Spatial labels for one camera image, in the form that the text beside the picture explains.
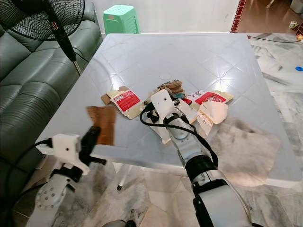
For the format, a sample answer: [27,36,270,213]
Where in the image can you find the thin black floor cable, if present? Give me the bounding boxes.
[260,35,303,44]

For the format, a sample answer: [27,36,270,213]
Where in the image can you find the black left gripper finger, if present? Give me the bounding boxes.
[81,125,101,142]

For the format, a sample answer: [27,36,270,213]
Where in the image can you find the grey-green leather sofa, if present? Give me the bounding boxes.
[0,4,101,199]

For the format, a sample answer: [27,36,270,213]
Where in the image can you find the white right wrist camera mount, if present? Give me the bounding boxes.
[150,88,178,125]

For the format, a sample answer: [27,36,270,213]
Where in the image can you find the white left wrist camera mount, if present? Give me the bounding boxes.
[36,134,89,176]

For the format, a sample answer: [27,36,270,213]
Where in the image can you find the black standing fan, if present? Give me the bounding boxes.
[0,0,85,76]

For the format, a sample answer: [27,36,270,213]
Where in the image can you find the red tiled door edge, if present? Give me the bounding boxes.
[230,0,247,33]

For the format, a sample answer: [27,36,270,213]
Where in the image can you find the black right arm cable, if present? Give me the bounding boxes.
[140,112,219,167]

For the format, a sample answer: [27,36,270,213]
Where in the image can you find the crumpled brown wrapper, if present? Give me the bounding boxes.
[157,80,186,96]

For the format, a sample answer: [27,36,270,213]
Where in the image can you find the green plastic stool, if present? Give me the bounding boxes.
[103,5,141,36]

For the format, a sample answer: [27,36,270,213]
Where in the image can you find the flattened red-white carton, cream flaps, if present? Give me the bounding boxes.
[185,89,235,106]

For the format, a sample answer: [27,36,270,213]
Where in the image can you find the white folding table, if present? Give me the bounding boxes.
[37,32,303,192]

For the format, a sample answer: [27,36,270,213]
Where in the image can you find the flattened red-white carton, brown flaps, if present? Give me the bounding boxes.
[101,86,145,120]

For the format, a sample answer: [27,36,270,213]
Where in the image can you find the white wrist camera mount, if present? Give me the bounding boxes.
[150,88,178,125]
[36,134,89,176]

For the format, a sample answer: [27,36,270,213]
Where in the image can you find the brown paper piece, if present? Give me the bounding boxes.
[86,105,118,146]

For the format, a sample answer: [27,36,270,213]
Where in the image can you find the white printed paper carton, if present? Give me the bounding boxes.
[196,101,230,137]

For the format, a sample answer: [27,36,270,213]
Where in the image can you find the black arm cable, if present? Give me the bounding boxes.
[0,138,53,227]
[140,112,219,167]

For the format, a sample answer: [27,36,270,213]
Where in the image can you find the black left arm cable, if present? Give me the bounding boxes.
[0,138,53,227]

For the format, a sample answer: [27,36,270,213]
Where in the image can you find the dark robot foot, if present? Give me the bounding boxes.
[102,219,139,227]

